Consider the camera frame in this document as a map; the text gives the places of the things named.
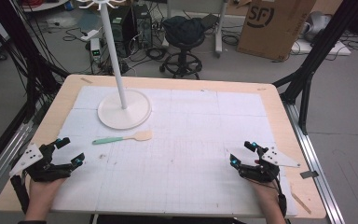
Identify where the grey tape piece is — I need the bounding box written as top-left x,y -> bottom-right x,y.
299,170 -> 320,180

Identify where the black swivel stool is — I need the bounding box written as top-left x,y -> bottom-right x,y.
159,34 -> 207,80

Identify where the black strap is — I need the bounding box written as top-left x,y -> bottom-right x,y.
9,175 -> 31,215

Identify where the thin wooden stick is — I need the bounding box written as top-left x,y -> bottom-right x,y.
290,190 -> 312,216

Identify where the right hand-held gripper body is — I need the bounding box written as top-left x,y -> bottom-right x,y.
238,145 -> 302,184

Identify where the person's left hand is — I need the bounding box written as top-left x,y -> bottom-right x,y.
27,176 -> 67,217

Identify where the small device with green light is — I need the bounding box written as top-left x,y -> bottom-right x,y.
89,37 -> 103,63

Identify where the green handled wooden spatula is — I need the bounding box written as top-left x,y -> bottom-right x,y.
91,130 -> 154,146

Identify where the white grid mat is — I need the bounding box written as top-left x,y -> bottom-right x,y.
50,85 -> 298,217

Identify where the aluminium rail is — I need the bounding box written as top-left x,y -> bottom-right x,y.
282,102 -> 347,224
0,119 -> 36,204

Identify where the white power strip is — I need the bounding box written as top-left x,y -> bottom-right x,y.
80,29 -> 101,42

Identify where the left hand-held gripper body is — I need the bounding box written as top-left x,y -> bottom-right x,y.
8,141 -> 76,184

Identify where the white flat board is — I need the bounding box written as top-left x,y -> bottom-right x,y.
291,37 -> 352,57

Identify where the person's right hand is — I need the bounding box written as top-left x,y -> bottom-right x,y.
251,181 -> 283,215

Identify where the black cable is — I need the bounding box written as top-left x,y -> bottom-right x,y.
274,175 -> 289,218

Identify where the white pole rack stand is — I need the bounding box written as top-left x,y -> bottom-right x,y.
76,0 -> 153,131

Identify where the dark cloth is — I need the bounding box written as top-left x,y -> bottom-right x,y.
161,15 -> 207,48

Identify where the black computer tower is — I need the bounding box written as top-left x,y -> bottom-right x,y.
109,5 -> 137,59
132,3 -> 154,49

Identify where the black metal stand frame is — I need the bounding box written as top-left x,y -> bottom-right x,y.
0,0 -> 71,181
272,0 -> 358,136

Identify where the white metal stand leg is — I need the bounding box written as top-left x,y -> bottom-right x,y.
213,0 -> 228,59

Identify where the brown cardboard box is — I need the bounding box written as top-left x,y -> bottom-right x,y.
236,0 -> 317,62

